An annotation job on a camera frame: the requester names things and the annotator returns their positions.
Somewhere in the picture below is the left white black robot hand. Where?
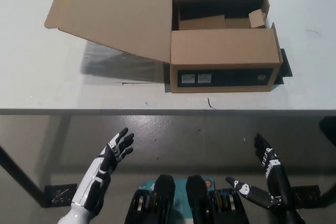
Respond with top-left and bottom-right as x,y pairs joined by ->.
72,127 -> 135,216

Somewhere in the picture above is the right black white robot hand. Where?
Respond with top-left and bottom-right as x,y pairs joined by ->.
225,133 -> 298,210

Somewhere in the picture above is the brown cardboard box with lid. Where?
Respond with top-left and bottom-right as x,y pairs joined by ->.
44,0 -> 284,94

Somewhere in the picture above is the black teal robot body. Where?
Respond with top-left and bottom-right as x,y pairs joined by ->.
127,173 -> 250,224

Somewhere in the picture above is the black floor tape patch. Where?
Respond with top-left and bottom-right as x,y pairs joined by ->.
44,182 -> 80,207
290,185 -> 321,205

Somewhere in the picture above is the black diagonal table leg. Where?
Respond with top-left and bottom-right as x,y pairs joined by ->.
0,144 -> 51,208

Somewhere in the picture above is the clear plastic sheet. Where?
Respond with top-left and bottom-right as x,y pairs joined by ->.
81,40 -> 172,86

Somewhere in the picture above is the small black wire scrap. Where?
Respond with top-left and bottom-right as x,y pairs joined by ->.
206,97 -> 217,111

